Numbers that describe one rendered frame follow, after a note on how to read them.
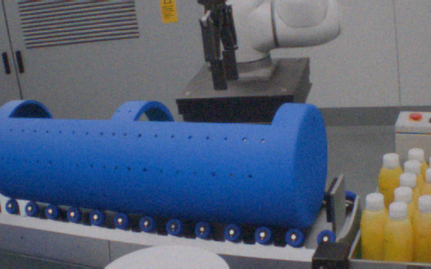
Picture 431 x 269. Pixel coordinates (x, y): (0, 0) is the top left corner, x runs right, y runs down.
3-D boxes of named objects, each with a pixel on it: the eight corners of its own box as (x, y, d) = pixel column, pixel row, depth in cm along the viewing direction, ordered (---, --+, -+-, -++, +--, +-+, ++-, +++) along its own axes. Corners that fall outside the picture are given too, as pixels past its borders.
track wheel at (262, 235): (256, 225, 165) (254, 224, 163) (275, 226, 163) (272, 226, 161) (254, 244, 164) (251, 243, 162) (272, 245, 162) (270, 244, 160)
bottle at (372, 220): (387, 256, 157) (387, 194, 151) (391, 272, 151) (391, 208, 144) (359, 260, 157) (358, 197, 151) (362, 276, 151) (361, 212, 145)
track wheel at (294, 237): (288, 227, 162) (285, 226, 160) (307, 228, 160) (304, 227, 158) (285, 247, 161) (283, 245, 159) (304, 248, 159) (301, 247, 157)
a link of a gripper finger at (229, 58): (221, 51, 163) (222, 50, 163) (226, 80, 165) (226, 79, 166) (233, 50, 161) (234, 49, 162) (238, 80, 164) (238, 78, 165)
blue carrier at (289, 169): (50, 174, 214) (31, 86, 204) (330, 194, 180) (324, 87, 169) (-3, 215, 190) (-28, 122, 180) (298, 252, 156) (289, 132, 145)
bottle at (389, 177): (387, 213, 175) (386, 154, 169) (409, 218, 171) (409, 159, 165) (374, 225, 171) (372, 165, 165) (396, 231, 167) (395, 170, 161)
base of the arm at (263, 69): (216, 65, 244) (215, 48, 242) (281, 62, 237) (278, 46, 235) (201, 82, 228) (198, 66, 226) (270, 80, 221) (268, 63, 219)
